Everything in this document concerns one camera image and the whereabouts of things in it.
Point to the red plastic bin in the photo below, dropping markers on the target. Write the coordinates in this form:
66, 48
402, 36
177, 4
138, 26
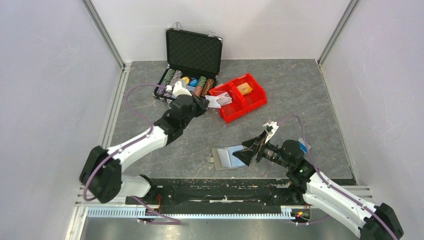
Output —
257, 97
232, 104

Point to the white cards in bin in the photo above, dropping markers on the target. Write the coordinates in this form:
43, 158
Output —
224, 99

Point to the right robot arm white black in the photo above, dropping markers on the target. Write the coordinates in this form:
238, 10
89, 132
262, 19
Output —
363, 218

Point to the white cable duct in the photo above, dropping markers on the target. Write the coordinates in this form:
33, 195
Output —
143, 213

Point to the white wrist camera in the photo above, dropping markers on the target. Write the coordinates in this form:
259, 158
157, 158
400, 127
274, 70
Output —
270, 128
178, 89

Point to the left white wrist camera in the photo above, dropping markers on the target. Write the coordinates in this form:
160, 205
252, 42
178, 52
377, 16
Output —
178, 89

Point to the black poker chip case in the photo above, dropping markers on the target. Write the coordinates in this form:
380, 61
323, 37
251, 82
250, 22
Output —
192, 57

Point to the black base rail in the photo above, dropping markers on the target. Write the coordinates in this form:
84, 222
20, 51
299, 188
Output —
221, 195

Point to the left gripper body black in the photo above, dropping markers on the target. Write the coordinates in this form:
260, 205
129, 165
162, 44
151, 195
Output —
196, 111

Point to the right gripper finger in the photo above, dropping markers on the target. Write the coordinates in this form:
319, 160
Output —
256, 143
245, 155

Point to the green blue toy brick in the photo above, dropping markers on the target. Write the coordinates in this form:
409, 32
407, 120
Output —
304, 147

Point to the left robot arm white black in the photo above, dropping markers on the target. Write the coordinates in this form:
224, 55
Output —
103, 173

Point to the orange cards in bin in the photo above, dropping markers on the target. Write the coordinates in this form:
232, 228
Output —
244, 88

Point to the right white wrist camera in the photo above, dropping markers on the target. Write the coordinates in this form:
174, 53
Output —
270, 128

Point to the right red plastic bin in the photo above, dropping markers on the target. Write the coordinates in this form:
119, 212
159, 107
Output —
257, 97

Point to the blue playing card deck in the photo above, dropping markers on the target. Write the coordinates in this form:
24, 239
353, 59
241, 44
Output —
190, 88

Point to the left red plastic bin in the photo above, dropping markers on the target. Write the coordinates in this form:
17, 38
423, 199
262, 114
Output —
232, 104

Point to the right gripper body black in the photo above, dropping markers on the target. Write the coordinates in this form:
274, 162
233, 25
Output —
268, 151

